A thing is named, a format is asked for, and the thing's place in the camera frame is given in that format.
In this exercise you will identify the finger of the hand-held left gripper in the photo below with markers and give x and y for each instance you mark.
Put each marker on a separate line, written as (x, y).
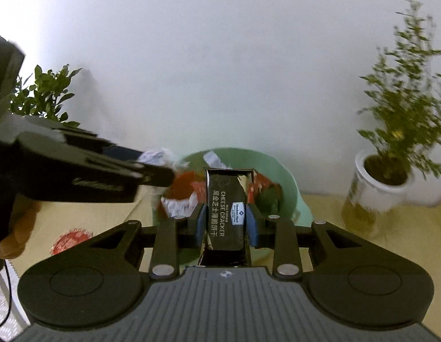
(81, 174)
(115, 151)

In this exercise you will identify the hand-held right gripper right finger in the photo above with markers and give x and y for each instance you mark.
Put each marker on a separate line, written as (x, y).
(253, 225)

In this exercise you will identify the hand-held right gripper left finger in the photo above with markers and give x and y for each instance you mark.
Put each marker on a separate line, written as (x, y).
(200, 225)

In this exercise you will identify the black cracker packet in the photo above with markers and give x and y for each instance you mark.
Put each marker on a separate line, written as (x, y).
(224, 221)

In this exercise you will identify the white snack packet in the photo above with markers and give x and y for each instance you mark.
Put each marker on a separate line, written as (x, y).
(154, 156)

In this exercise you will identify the pile of snack packets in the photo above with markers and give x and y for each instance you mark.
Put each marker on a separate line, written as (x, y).
(184, 187)

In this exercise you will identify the green plastic basin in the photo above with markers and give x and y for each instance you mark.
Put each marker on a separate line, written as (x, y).
(289, 188)

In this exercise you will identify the person's left hand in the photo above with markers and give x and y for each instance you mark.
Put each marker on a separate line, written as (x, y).
(19, 228)

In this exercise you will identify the beige printed cloth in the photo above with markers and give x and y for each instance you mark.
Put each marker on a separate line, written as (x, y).
(99, 217)

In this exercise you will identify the red paper cutout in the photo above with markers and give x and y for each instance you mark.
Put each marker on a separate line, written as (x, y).
(71, 242)

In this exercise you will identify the green leafy plant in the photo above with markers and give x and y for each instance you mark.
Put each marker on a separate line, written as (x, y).
(46, 96)

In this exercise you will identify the potted plant in white pot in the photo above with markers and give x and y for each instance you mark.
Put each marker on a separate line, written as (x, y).
(394, 121)

